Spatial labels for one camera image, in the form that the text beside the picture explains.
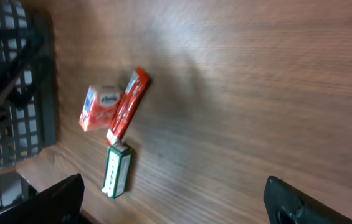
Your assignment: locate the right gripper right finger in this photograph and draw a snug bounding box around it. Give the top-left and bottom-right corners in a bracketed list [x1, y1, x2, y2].
[264, 176, 352, 224]

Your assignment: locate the red chocolate bar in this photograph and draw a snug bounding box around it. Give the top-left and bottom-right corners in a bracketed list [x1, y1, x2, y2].
[106, 68, 150, 146]

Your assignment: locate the green white gum pack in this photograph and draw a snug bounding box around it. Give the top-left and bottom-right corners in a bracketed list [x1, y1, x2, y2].
[102, 142, 133, 199]

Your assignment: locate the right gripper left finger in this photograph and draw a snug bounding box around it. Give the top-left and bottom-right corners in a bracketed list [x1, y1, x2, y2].
[0, 174, 85, 224]

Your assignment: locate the red tissue pack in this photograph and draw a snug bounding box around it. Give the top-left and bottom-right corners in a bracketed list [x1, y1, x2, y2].
[79, 85, 124, 131]

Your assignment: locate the grey plastic mesh basket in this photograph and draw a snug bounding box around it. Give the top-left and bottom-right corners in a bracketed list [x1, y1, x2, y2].
[0, 0, 57, 170]

